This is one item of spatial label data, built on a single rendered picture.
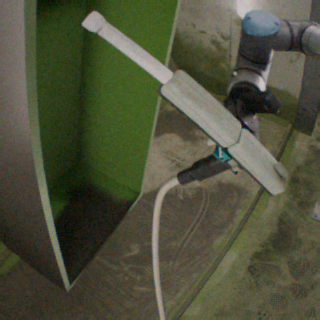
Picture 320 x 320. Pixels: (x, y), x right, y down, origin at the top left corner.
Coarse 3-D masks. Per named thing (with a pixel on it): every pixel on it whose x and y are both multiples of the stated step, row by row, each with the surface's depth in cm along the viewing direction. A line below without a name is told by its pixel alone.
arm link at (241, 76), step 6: (234, 72) 76; (240, 72) 75; (246, 72) 74; (252, 72) 75; (234, 78) 75; (240, 78) 73; (246, 78) 73; (252, 78) 73; (258, 78) 74; (228, 84) 76; (234, 84) 75; (252, 84) 73; (258, 84) 73; (264, 84) 76; (228, 90) 77; (258, 90) 73; (264, 90) 75
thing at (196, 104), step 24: (96, 24) 48; (120, 48) 51; (168, 72) 54; (168, 96) 55; (192, 96) 54; (192, 120) 58; (216, 120) 56; (216, 144) 60; (240, 144) 58; (192, 168) 71; (216, 168) 66; (240, 168) 62; (264, 168) 60
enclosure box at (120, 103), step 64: (0, 0) 40; (64, 0) 92; (128, 0) 96; (0, 64) 49; (64, 64) 113; (128, 64) 114; (0, 128) 62; (64, 128) 136; (128, 128) 133; (0, 192) 84; (64, 192) 148; (128, 192) 154; (64, 256) 126
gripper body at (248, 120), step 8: (232, 88) 74; (240, 88) 73; (248, 88) 72; (232, 96) 76; (224, 104) 72; (240, 104) 68; (248, 104) 70; (240, 112) 67; (248, 112) 69; (240, 120) 67; (248, 120) 68; (256, 120) 70; (248, 128) 68; (256, 128) 69
